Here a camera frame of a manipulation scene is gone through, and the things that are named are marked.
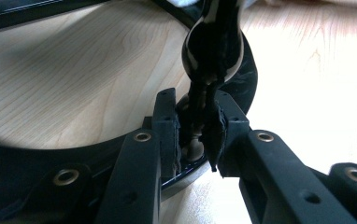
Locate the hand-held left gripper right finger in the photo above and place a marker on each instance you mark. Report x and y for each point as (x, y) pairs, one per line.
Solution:
(229, 140)

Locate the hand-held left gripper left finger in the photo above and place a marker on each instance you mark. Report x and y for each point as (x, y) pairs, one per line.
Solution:
(167, 140)

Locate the black wavy tray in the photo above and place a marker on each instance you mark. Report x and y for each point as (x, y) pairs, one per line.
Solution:
(211, 53)

